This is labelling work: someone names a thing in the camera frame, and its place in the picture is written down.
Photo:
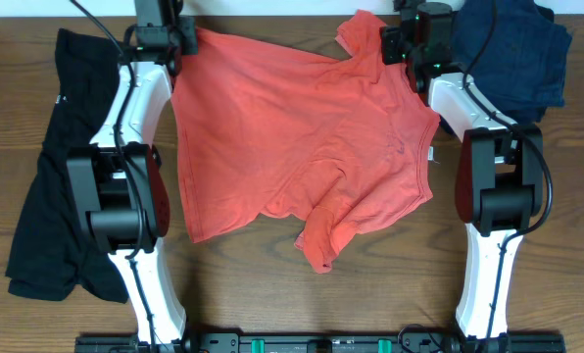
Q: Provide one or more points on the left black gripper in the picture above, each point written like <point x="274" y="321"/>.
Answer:
<point x="186" y="37"/>

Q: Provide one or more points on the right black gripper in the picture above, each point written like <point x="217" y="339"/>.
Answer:
<point x="390" y="45"/>

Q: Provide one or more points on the red soccer t-shirt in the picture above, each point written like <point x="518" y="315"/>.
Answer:
<point x="270" y="130"/>

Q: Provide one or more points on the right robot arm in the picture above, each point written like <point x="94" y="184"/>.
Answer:
<point x="504" y="188"/>

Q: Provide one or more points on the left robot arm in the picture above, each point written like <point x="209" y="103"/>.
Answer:
<point x="120" y="199"/>

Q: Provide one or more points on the folded navy blue clothes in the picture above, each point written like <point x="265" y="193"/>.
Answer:
<point x="518" y="53"/>

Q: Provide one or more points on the black t-shirt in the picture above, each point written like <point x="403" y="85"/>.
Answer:
<point x="49" y="256"/>

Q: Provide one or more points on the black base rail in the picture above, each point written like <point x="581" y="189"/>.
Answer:
<point x="408" y="340"/>

